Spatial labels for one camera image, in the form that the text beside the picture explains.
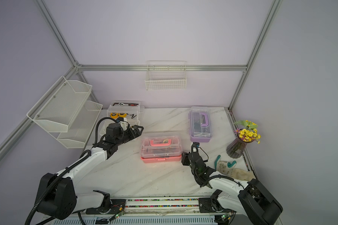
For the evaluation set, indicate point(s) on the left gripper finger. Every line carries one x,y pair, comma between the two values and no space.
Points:
137,130
122,119

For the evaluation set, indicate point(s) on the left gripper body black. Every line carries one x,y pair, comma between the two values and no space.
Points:
126,136

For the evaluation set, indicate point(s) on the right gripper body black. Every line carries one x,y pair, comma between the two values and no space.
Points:
194,169

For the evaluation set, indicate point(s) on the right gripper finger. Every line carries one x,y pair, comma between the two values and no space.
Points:
185,159
195,146

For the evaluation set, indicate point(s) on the purple toolbox clear lid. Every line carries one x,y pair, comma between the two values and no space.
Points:
200,124

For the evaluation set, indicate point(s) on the pink toolbox clear lid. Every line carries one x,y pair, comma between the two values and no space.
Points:
161,147

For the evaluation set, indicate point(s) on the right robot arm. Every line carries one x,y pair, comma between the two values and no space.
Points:
231,196

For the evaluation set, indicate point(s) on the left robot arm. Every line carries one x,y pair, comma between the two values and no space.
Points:
57,196

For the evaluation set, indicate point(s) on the yellow tape measure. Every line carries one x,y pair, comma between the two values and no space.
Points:
114,115
122,115

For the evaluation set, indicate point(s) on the yellow tape measure left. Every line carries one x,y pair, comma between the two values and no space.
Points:
114,115

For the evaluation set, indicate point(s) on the white toolbox clear lid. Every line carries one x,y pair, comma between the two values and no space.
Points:
134,114

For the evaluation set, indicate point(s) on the white green work glove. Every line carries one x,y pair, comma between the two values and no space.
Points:
229,169

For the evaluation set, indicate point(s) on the yellow flowers in vase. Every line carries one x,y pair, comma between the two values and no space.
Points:
247,134

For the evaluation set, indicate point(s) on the white two-tier mesh shelf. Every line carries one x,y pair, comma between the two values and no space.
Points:
67,113

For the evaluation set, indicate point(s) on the ratchet wrench red handle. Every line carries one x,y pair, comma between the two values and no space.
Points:
125,104

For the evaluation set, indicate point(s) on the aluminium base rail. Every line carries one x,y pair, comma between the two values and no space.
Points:
154,211

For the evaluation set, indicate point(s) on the white wire wall basket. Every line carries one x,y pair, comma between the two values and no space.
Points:
165,75

